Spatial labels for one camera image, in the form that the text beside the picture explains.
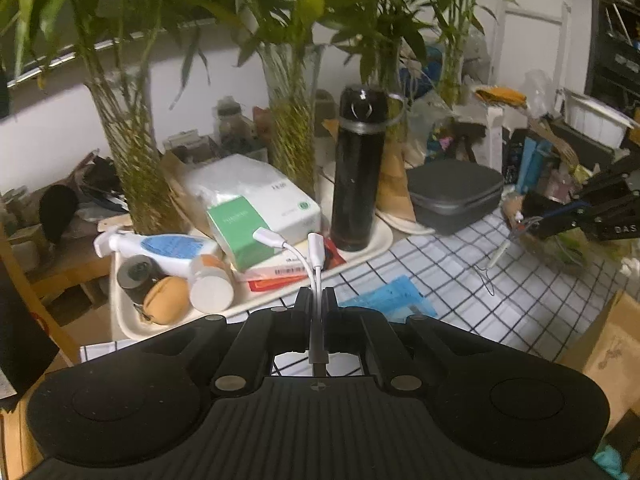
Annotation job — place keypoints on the blue book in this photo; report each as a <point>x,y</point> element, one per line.
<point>532,162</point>

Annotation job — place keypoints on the brown cardboard box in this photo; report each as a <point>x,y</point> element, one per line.
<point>605,355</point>

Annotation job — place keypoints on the green white tissue box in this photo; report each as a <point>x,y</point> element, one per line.
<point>235,232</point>

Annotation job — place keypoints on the colourful plastic bag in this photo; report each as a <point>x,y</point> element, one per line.
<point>440,137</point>

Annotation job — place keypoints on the black thermos bottle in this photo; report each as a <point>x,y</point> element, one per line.
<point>356,170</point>

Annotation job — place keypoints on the teal bath pouf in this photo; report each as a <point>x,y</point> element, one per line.
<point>611,460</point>

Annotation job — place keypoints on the wooden side table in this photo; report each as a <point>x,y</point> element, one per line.
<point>65,260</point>

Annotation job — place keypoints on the cream plastic tray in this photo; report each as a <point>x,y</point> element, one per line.
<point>380,240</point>

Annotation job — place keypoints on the small black stand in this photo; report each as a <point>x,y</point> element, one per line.
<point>470,137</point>

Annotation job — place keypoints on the black tape roll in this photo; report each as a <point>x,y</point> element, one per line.
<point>139,277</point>

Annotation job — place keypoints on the white plastic package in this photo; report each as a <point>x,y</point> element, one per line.
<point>240,180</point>

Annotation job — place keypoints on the wide glass vase with bamboo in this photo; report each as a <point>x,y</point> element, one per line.
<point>137,160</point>

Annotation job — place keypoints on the white orange pill bottle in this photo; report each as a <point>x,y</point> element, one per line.
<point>212,285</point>

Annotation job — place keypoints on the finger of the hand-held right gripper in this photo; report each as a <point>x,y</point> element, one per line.
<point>612,182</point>
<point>560,217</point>

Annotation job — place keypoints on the white plastic container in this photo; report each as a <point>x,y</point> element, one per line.
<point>595,117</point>

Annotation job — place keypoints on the white blue spray bottle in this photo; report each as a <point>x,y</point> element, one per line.
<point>165,247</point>

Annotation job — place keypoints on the white black checkered tablecloth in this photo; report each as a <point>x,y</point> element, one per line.
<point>450,270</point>

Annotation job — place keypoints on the brown paper bag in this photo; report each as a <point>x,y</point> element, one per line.
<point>395,185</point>

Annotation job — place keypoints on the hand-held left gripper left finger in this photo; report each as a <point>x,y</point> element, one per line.
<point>302,320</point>

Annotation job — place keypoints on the yellow folded item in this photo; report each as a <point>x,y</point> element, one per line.
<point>500,95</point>

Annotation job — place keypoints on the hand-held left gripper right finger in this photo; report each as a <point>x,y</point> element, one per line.
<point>331,320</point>

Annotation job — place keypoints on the tall white box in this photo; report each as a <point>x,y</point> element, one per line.
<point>494,135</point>

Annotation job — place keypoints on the woven basket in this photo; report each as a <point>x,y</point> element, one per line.
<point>565,255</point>

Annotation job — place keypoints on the glass jar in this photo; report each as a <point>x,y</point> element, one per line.
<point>235,127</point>

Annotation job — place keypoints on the grey hard case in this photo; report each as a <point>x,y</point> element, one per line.
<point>452,195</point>

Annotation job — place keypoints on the black round object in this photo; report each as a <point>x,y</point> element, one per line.
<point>57,212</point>

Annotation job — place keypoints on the light blue plastic packet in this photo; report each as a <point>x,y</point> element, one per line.
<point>395,297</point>

